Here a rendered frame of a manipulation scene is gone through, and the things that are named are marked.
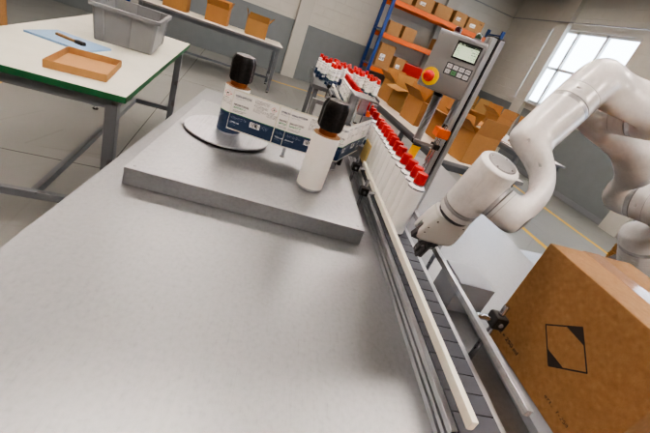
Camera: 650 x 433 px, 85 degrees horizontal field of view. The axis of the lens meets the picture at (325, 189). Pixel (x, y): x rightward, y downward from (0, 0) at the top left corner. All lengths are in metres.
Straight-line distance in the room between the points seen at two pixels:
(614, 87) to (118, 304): 1.06
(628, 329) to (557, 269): 0.16
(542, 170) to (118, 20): 2.47
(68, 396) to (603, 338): 0.84
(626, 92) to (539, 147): 0.25
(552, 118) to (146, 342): 0.86
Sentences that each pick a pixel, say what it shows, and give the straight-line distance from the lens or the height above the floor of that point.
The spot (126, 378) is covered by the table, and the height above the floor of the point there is 0.83.
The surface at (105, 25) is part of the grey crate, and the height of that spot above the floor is 0.90.
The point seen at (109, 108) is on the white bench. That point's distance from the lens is 1.89.
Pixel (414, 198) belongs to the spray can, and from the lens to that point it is 1.06.
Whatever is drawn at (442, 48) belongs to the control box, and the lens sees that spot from 1.32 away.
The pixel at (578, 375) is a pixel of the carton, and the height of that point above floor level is 0.97.
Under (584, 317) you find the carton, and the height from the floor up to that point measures 1.06.
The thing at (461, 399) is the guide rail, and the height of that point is 0.91.
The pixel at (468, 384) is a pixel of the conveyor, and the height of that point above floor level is 0.88.
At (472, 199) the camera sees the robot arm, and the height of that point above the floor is 1.15.
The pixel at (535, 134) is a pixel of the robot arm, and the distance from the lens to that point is 0.85.
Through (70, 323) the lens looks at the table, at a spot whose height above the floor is 0.83.
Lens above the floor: 1.36
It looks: 24 degrees down
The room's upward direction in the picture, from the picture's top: 21 degrees clockwise
